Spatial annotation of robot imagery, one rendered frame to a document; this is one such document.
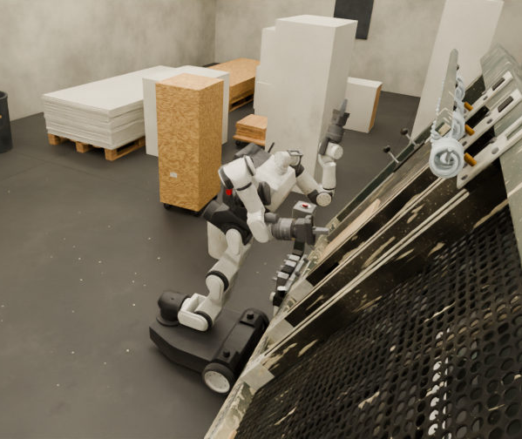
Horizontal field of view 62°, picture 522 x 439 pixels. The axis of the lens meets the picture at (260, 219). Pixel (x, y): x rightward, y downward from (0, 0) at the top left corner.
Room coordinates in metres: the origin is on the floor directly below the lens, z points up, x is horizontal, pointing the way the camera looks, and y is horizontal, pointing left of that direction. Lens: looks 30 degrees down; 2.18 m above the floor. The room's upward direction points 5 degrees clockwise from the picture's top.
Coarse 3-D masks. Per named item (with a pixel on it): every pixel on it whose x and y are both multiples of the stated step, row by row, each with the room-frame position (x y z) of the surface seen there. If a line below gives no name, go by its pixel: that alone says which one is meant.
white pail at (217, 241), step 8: (208, 224) 3.11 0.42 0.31; (208, 232) 3.11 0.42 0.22; (216, 232) 3.04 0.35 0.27; (208, 240) 3.12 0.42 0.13; (216, 240) 3.05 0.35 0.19; (224, 240) 3.04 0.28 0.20; (208, 248) 3.13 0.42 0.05; (216, 248) 3.05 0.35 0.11; (224, 248) 3.04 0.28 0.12; (216, 256) 3.05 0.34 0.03
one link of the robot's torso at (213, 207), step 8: (208, 208) 2.01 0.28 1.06; (216, 208) 2.01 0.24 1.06; (224, 208) 1.98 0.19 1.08; (208, 216) 1.99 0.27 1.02; (216, 216) 1.97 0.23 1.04; (224, 216) 1.95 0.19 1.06; (232, 216) 1.94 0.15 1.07; (216, 224) 1.98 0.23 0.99; (224, 224) 1.96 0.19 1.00; (240, 224) 1.92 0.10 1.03; (248, 240) 1.96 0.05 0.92
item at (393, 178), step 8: (424, 144) 1.96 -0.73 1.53; (416, 152) 1.97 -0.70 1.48; (424, 152) 1.96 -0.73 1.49; (408, 160) 1.98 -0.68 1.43; (416, 160) 1.97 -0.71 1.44; (400, 168) 1.99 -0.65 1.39; (408, 168) 1.98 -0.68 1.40; (392, 176) 2.00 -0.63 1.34; (400, 176) 1.98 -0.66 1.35; (384, 184) 2.01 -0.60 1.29; (392, 184) 1.99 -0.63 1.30; (376, 192) 2.02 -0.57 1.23; (384, 192) 2.00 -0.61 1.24; (368, 200) 2.03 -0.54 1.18; (360, 208) 2.04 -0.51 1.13; (352, 216) 2.05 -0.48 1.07; (344, 224) 2.06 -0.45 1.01; (336, 232) 2.07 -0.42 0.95
